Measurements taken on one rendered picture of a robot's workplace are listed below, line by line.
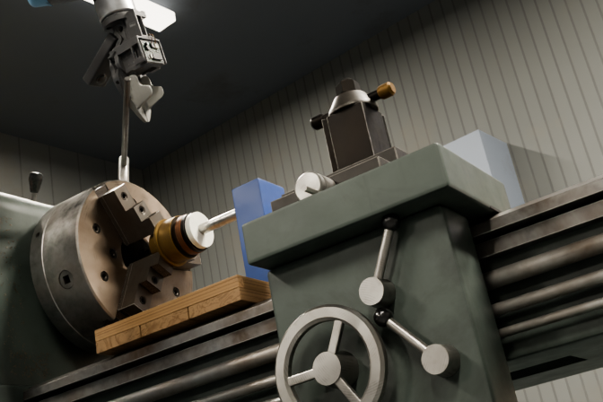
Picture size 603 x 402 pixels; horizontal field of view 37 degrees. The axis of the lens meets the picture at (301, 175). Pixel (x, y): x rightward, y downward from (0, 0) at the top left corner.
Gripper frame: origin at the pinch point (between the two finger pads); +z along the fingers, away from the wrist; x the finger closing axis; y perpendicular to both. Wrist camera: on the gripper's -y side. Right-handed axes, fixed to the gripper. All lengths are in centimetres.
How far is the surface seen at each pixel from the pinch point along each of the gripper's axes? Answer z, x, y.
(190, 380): 50, -27, 13
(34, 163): -97, 265, -278
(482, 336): 56, -37, 63
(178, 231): 24.6, -7.1, 5.0
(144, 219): 19.8, -6.3, -2.1
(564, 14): -52, 312, 36
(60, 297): 29.0, -18.7, -15.5
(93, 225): 18.4, -13.0, -8.2
